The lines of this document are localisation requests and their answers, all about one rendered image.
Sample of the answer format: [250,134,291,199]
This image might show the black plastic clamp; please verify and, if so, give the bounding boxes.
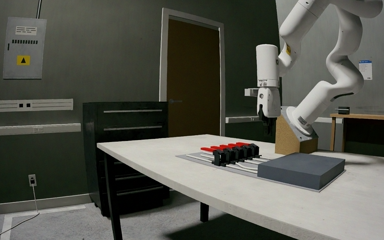
[235,146,247,162]
[251,143,262,158]
[225,147,238,165]
[243,145,255,160]
[216,149,229,167]

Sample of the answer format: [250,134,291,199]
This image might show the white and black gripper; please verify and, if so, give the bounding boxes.
[257,88,281,137]

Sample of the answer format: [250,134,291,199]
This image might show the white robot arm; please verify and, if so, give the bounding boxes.
[256,0,383,135]

